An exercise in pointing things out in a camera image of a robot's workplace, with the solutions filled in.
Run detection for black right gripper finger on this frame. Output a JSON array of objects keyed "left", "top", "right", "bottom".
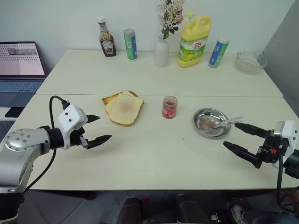
[
  {"left": 234, "top": 122, "right": 271, "bottom": 139},
  {"left": 223, "top": 141, "right": 260, "bottom": 168}
]

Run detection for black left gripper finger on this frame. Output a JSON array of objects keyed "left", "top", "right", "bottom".
[
  {"left": 86, "top": 134, "right": 113, "bottom": 149},
  {"left": 85, "top": 114, "right": 101, "bottom": 124}
]

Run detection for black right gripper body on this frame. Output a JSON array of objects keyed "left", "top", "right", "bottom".
[{"left": 255, "top": 129, "right": 290, "bottom": 169}]

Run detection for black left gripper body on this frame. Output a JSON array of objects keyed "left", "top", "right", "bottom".
[{"left": 71, "top": 125, "right": 90, "bottom": 149}]

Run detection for toasted bread slice underneath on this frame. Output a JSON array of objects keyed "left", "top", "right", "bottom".
[{"left": 101, "top": 90, "right": 139, "bottom": 113}]

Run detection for toast bread slices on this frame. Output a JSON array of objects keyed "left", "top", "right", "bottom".
[{"left": 105, "top": 92, "right": 145, "bottom": 127}]

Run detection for red jam jar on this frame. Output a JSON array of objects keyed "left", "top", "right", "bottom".
[{"left": 161, "top": 95, "right": 178, "bottom": 119}]

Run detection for metal spoon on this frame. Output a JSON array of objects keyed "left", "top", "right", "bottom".
[{"left": 209, "top": 116, "right": 244, "bottom": 129}]

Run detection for round steel plate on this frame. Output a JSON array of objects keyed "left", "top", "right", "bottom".
[{"left": 192, "top": 107, "right": 232, "bottom": 140}]

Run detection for clear glass bowl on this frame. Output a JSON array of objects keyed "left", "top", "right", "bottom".
[{"left": 234, "top": 50, "right": 268, "bottom": 76}]

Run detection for black pad beside laptop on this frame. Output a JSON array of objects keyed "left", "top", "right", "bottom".
[{"left": 4, "top": 106, "right": 25, "bottom": 118}]

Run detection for dark rounded shape under table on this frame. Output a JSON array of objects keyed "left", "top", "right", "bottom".
[
  {"left": 122, "top": 196, "right": 143, "bottom": 224},
  {"left": 175, "top": 193, "right": 211, "bottom": 224}
]

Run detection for ketchup bottle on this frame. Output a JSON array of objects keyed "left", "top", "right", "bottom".
[{"left": 97, "top": 16, "right": 117, "bottom": 57}]

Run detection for blue green cylindrical canister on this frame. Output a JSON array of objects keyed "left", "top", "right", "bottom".
[
  {"left": 123, "top": 28, "right": 139, "bottom": 62},
  {"left": 208, "top": 38, "right": 231, "bottom": 68}
]

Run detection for open laptop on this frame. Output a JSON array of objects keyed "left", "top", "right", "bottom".
[{"left": 0, "top": 41, "right": 47, "bottom": 108}]

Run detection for white ceramic vase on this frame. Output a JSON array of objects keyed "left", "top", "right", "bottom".
[{"left": 154, "top": 35, "right": 170, "bottom": 68}]

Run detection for yellow dish soap bottle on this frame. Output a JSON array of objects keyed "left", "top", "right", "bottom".
[{"left": 177, "top": 13, "right": 212, "bottom": 69}]

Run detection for dried flower bouquet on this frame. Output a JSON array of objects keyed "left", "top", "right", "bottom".
[{"left": 157, "top": 0, "right": 185, "bottom": 40}]

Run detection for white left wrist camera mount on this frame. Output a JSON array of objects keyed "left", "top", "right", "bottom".
[{"left": 57, "top": 104, "right": 89, "bottom": 150}]

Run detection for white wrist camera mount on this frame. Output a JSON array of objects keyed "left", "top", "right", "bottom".
[
  {"left": 57, "top": 104, "right": 89, "bottom": 150},
  {"left": 272, "top": 120, "right": 299, "bottom": 169}
]

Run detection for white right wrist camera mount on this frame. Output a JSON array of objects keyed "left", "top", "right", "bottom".
[{"left": 272, "top": 120, "right": 299, "bottom": 169}]

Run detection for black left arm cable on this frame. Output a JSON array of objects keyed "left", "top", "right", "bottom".
[{"left": 25, "top": 95, "right": 70, "bottom": 190}]

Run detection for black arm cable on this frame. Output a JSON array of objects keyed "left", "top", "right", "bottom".
[
  {"left": 25, "top": 95, "right": 70, "bottom": 190},
  {"left": 276, "top": 154, "right": 299, "bottom": 212}
]

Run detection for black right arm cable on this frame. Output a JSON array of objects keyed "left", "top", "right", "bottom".
[{"left": 276, "top": 154, "right": 299, "bottom": 212}]

